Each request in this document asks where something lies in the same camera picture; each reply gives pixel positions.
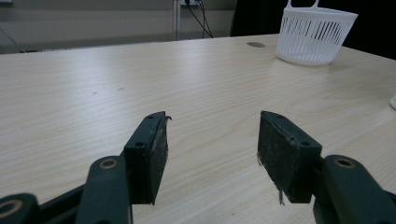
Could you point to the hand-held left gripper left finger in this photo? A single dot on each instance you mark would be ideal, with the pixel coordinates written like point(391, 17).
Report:
point(146, 161)

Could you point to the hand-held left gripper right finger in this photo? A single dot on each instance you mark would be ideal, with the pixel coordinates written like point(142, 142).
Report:
point(286, 158)

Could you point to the white slotted plastic basket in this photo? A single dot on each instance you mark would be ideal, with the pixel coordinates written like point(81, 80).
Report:
point(311, 40)

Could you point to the grey round table cap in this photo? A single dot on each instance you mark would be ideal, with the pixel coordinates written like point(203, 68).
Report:
point(256, 44)

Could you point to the dark curtain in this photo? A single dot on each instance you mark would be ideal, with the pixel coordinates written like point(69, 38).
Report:
point(373, 31)

